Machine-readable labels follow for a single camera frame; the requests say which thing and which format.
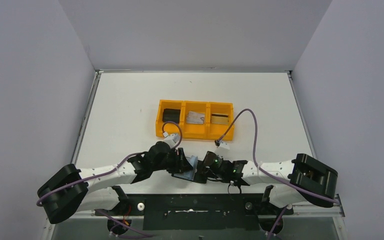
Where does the black leather card holder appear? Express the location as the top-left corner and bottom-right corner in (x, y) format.
(171, 155), (207, 184)

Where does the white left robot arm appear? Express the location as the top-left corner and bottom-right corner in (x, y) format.
(36, 141), (194, 224)

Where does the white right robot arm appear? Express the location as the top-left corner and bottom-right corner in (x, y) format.
(201, 151), (339, 214)

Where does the silver patterned card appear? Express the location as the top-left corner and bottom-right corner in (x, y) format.
(186, 111), (205, 125)

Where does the black wallet in bin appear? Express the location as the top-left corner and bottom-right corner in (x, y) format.
(162, 108), (181, 124)

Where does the yellow three-compartment bin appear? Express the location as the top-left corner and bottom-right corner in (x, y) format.
(155, 99), (235, 141)

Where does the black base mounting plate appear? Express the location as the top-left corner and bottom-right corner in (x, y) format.
(122, 193), (279, 232)

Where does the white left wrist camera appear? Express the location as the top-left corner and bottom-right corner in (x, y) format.
(162, 131), (182, 149)

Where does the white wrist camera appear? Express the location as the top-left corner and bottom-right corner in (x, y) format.
(162, 131), (182, 149)
(214, 140), (230, 156)

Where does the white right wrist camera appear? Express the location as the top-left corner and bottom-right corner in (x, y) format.
(214, 140), (230, 156)

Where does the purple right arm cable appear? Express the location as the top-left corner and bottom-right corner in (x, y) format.
(214, 108), (340, 204)

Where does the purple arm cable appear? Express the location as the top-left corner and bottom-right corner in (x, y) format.
(214, 108), (340, 204)
(36, 121), (184, 208)

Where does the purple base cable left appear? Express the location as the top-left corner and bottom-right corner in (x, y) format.
(94, 209), (155, 239)

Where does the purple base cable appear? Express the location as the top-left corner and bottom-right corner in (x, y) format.
(94, 209), (155, 239)
(266, 206), (291, 240)

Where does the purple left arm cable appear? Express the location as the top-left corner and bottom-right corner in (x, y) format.
(36, 121), (184, 208)

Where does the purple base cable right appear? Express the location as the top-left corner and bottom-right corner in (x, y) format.
(266, 206), (291, 240)

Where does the aluminium left side rail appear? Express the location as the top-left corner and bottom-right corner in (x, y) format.
(70, 69), (104, 165)

